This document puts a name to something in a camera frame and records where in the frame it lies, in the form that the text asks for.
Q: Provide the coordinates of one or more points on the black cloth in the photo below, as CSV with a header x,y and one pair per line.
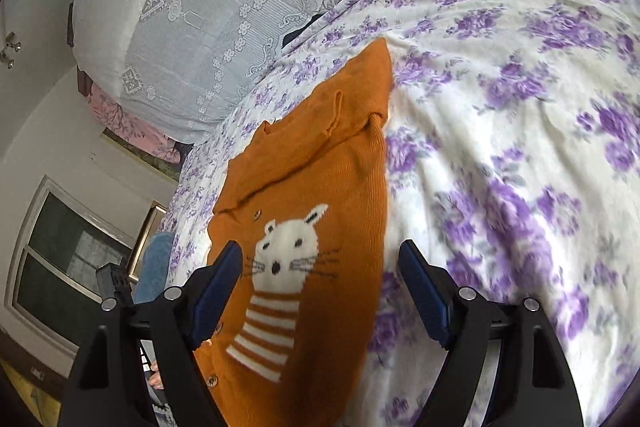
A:
x,y
300,32

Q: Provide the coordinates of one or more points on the blue denim pants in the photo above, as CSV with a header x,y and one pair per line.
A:
x,y
155,262

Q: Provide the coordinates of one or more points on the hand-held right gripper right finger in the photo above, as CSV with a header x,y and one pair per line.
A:
x,y
425,292

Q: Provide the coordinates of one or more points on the orange knit cardigan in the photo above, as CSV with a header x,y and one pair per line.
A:
x,y
325,167

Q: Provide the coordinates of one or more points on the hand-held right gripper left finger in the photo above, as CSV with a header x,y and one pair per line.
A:
x,y
220,287

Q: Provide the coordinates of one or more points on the white framed window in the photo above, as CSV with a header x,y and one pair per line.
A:
x,y
60,257

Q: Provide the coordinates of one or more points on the purple floral bedsheet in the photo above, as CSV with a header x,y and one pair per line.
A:
x,y
500,107

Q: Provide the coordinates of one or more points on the gold picture frame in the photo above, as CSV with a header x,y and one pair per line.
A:
x,y
150,219

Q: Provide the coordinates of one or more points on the pink floral cloth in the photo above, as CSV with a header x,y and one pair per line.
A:
x,y
130,127

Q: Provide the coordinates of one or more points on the white lace cover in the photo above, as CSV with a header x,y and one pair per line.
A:
x,y
200,7

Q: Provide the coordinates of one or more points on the metal knob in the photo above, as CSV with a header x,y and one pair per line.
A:
x,y
12,41
6,60

